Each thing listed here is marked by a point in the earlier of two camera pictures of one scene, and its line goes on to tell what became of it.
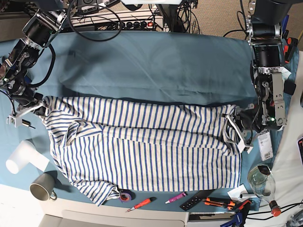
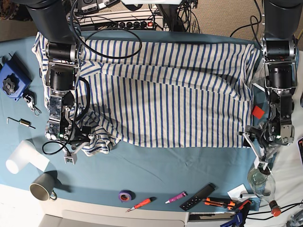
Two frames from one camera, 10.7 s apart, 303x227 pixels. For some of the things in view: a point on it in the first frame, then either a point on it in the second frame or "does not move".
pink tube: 183,194 does not move
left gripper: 245,122 → 260,139
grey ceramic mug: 42,187 does not move
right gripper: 23,103 → 77,138
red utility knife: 149,200 does not move
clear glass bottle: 262,181 does not move
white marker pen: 247,196 does not move
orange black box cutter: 220,202 does not move
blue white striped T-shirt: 106,146 → 160,91
